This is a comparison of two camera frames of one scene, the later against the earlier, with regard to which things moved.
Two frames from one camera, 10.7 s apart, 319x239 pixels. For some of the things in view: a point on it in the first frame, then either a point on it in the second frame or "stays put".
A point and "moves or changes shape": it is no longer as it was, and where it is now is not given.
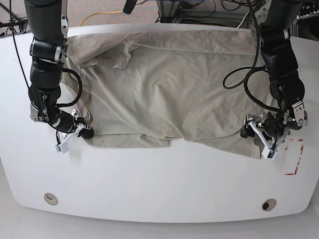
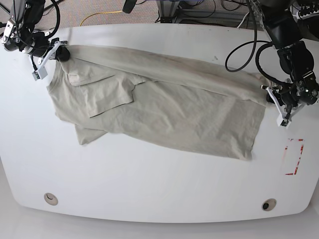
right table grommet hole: x=268 y=204 stays put
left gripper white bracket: x=81 y=129 -> x=62 y=54
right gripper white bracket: x=246 y=130 -> x=282 y=120
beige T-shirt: x=143 y=88 moves or changes shape
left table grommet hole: x=50 y=199 stays put
